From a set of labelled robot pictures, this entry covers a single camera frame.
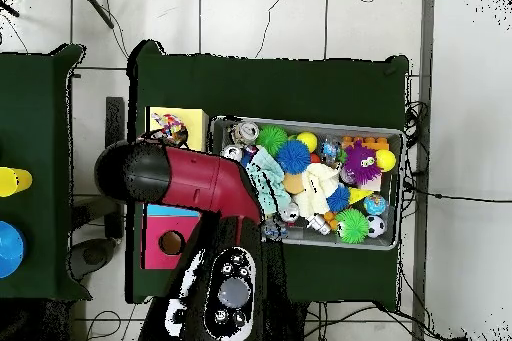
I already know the cream cloth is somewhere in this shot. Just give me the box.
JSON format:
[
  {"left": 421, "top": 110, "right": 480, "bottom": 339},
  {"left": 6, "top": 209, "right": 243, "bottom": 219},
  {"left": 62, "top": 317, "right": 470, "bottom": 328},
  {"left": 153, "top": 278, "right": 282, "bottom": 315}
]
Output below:
[{"left": 293, "top": 162, "right": 341, "bottom": 219}]

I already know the orange toy building block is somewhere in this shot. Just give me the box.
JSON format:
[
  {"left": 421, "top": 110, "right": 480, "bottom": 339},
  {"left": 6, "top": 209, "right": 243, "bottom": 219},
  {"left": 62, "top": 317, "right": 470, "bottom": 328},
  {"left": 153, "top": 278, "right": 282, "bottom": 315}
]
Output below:
[{"left": 341, "top": 135, "right": 390, "bottom": 152}]

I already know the multicoloured knotted rag toy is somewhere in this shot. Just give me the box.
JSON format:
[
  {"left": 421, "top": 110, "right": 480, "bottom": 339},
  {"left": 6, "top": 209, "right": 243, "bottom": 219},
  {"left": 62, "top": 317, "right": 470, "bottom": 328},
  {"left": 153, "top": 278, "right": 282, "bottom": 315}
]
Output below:
[{"left": 150, "top": 112, "right": 189, "bottom": 145}]

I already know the silver drink can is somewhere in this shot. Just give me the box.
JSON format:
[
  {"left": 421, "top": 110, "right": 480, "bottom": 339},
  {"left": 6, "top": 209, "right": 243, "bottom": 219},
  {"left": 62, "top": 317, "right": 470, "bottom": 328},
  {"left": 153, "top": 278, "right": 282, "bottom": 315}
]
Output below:
[{"left": 232, "top": 120, "right": 260, "bottom": 146}]

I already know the black cable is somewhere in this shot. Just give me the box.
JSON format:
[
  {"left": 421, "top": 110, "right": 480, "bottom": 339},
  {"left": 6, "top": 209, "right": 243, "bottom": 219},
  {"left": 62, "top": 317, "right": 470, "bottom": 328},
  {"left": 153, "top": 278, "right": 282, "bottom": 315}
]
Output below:
[{"left": 402, "top": 180, "right": 512, "bottom": 204}]

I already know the yellow cup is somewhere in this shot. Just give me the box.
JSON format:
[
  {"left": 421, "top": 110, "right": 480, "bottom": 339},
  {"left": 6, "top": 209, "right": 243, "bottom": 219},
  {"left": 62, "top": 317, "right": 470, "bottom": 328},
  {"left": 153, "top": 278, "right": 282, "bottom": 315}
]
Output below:
[{"left": 0, "top": 166, "right": 34, "bottom": 198}]

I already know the wooden box with three holes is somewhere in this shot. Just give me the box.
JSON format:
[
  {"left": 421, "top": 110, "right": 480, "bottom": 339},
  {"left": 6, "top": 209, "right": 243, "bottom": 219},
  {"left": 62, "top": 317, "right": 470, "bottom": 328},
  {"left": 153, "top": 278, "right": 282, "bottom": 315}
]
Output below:
[{"left": 141, "top": 106, "right": 210, "bottom": 271}]

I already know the green spiky ball with eyes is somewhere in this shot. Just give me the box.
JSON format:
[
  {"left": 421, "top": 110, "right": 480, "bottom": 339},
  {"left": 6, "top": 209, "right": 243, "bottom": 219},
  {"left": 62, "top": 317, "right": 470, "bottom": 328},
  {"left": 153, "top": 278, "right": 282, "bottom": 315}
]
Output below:
[{"left": 334, "top": 207, "right": 370, "bottom": 245}]

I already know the blue spiky ball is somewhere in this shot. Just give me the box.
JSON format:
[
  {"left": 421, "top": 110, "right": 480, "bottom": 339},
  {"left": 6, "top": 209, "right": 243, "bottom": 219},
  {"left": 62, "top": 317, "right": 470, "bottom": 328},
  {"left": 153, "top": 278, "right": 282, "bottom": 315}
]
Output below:
[{"left": 275, "top": 139, "right": 312, "bottom": 175}]

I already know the small soccer ball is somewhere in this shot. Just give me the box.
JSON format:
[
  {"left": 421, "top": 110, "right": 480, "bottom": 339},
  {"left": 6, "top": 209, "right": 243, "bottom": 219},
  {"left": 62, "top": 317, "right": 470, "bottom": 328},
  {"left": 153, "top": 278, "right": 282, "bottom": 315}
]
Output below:
[{"left": 365, "top": 214, "right": 386, "bottom": 238}]

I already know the purple spiky monster toy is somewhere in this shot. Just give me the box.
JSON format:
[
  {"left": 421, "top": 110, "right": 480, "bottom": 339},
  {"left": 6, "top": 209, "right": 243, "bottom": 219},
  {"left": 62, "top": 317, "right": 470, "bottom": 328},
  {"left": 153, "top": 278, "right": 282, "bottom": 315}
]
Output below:
[{"left": 342, "top": 141, "right": 381, "bottom": 185}]

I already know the mint green cloth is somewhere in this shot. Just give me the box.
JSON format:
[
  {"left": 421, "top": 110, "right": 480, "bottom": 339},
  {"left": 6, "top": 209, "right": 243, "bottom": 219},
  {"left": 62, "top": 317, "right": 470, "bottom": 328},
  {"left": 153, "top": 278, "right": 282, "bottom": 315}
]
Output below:
[{"left": 245, "top": 146, "right": 293, "bottom": 216}]

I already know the black tripod leg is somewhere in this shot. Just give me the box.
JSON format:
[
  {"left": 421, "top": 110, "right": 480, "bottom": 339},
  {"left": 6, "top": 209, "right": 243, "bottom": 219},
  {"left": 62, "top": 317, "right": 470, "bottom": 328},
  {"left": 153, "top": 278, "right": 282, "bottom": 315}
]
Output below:
[
  {"left": 0, "top": 0, "right": 20, "bottom": 18},
  {"left": 75, "top": 0, "right": 116, "bottom": 30}
]

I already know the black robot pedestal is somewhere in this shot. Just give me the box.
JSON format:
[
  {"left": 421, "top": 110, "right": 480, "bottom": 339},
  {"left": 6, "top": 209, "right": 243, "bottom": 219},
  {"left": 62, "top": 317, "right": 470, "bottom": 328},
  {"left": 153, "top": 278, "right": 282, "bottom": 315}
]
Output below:
[{"left": 285, "top": 298, "right": 309, "bottom": 341}]

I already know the dark green table cloth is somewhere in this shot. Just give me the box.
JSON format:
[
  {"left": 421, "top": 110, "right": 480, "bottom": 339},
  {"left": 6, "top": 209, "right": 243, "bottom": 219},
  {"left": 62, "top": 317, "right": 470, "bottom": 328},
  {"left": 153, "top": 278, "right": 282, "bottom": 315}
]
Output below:
[
  {"left": 125, "top": 39, "right": 411, "bottom": 305},
  {"left": 0, "top": 42, "right": 93, "bottom": 302}
]

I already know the shallow silver mesh bin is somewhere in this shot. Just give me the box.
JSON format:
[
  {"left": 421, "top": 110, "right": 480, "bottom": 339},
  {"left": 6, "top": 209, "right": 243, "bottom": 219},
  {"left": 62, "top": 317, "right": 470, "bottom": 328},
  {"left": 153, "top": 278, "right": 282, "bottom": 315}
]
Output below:
[{"left": 211, "top": 114, "right": 403, "bottom": 252}]

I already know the blue bowl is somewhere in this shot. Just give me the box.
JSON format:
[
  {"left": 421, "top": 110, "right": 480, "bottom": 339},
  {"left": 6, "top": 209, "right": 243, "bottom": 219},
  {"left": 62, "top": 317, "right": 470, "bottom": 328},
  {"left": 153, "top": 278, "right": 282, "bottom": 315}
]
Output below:
[{"left": 0, "top": 220, "right": 27, "bottom": 279}]

